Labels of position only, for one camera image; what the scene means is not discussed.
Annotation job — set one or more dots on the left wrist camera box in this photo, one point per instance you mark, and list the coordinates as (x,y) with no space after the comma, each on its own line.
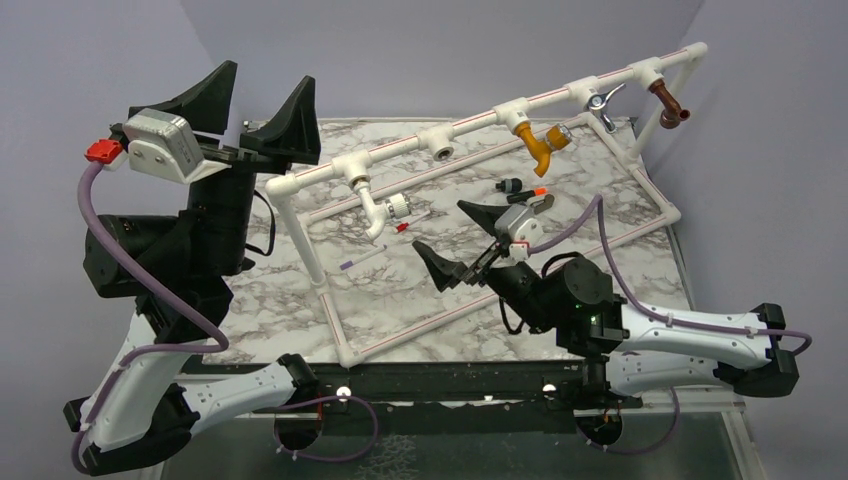
(163,145)

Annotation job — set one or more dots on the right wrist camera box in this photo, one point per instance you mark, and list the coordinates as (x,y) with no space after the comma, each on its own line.
(522,229)

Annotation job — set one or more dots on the black mounting rail base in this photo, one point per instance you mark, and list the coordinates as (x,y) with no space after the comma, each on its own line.
(409,398)

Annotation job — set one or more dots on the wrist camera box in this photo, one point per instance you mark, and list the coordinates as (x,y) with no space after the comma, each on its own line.
(163,145)
(522,229)

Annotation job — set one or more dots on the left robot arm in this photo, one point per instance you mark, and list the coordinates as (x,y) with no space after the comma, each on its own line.
(174,268)

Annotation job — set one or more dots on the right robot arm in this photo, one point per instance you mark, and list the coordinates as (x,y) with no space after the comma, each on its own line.
(628,346)

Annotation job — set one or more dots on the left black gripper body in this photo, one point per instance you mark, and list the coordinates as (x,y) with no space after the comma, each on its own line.
(218,146)

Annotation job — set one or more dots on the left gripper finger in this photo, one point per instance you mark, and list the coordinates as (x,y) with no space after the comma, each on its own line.
(205,105)
(292,135)

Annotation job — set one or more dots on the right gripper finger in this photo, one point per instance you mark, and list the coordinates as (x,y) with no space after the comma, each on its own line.
(446,274)
(485,216)

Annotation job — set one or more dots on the yellow plastic faucet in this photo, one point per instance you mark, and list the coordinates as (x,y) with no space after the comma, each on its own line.
(557,138)

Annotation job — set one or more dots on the white faucet chrome knob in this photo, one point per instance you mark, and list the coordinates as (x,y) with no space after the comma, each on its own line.
(396,206)

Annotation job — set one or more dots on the small black grey cap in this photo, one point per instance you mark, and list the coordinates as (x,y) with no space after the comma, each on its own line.
(509,185)

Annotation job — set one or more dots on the black orange marker pen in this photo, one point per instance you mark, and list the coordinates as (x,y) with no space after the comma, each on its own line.
(524,196)

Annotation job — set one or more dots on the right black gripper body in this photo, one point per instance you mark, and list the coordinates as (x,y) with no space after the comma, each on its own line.
(476,272)

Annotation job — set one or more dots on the brown plastic faucet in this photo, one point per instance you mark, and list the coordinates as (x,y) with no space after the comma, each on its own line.
(672,114)

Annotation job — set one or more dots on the white PVC pipe frame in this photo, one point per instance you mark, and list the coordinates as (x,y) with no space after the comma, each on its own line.
(466,142)

